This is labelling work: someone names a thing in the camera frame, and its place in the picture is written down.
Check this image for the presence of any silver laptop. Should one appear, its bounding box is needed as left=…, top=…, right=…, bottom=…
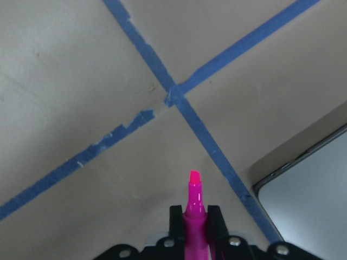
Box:
left=254, top=126, right=346, bottom=259

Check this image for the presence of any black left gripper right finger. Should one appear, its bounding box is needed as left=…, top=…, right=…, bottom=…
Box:
left=207, top=205, right=229, bottom=241

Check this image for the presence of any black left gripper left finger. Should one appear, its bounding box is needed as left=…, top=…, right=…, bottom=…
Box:
left=169, top=205, right=185, bottom=240

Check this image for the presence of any pink highlighter pen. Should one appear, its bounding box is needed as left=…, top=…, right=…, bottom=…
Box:
left=183, top=170, right=209, bottom=259

